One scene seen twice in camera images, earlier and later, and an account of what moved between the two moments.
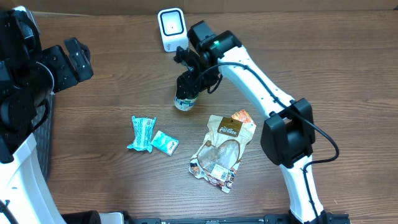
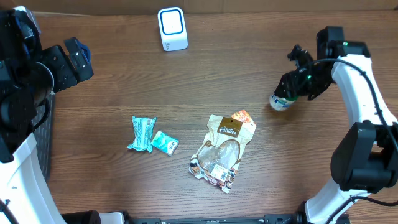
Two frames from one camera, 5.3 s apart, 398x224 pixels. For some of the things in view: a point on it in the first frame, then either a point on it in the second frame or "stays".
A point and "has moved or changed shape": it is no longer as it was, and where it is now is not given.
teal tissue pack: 165,142 stays
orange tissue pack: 242,115 stays
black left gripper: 72,74 stays
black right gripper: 191,83 -> 293,81
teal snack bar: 143,138 stays
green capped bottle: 185,104 has moved or changed shape
